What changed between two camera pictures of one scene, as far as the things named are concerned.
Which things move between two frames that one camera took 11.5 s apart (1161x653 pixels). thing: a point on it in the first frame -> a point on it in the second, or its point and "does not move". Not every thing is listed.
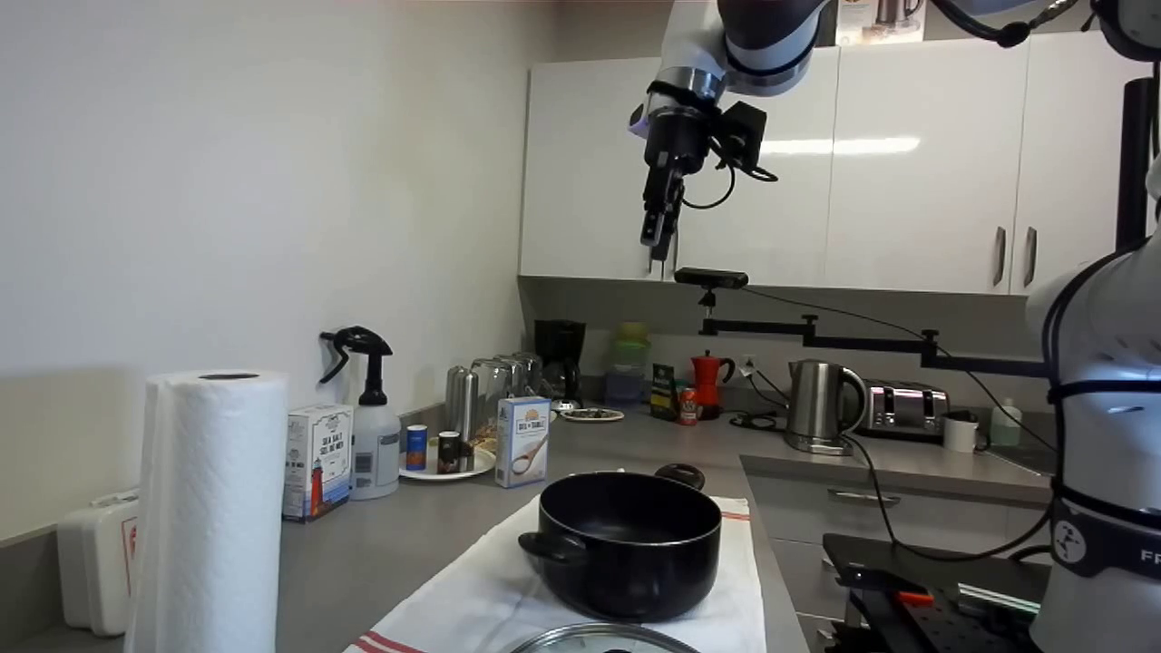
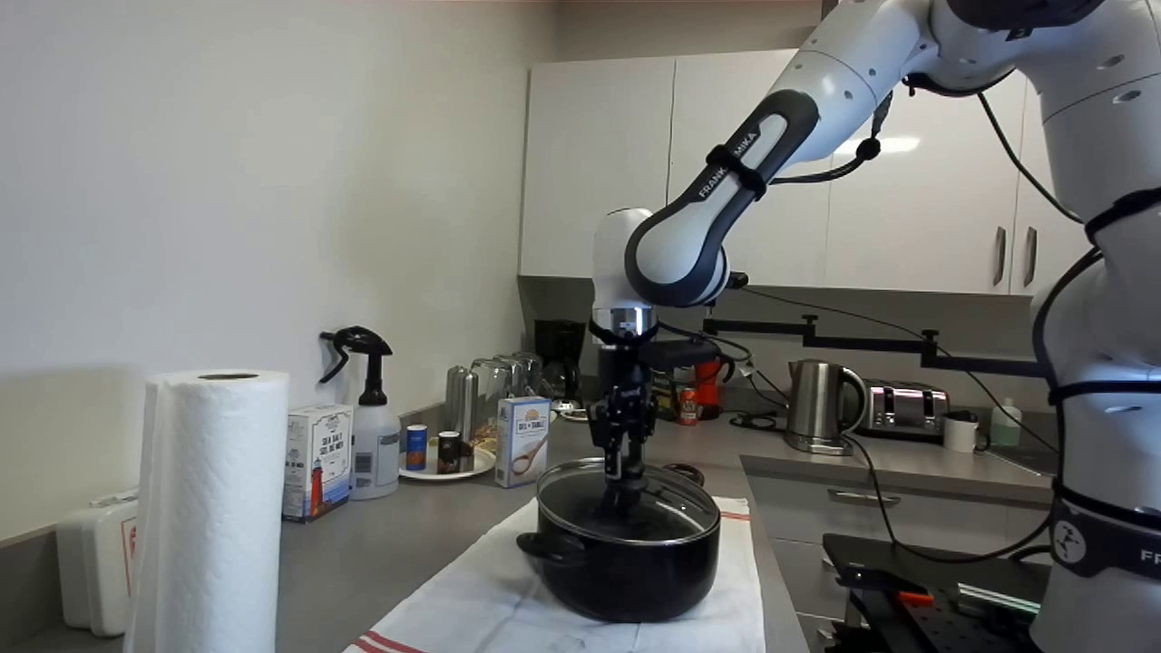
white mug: (963, 438) does not move
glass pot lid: (607, 640) -> (668, 509)
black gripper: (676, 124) -> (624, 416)
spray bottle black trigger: (376, 431) does not move
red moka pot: (711, 373) does not move
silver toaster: (910, 407) does not move
